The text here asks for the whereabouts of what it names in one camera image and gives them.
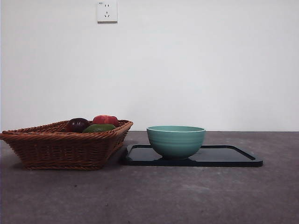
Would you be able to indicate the white wall socket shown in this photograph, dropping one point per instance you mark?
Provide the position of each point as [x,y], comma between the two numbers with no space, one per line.
[107,11]

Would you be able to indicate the red apple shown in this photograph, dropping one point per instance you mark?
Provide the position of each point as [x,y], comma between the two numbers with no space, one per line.
[105,120]

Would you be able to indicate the teal ribbed bowl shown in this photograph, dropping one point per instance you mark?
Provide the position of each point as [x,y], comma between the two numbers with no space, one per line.
[176,144]

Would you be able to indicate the green avocado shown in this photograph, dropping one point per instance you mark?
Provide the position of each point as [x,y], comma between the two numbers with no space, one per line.
[98,128]

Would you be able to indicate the dark rectangular tray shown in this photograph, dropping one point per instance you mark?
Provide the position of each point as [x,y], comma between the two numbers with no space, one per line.
[222,156]

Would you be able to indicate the dark purple fruit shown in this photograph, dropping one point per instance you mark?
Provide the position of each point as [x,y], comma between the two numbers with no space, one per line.
[76,124]

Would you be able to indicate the brown wicker basket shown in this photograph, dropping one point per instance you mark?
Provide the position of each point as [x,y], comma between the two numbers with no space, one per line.
[58,151]

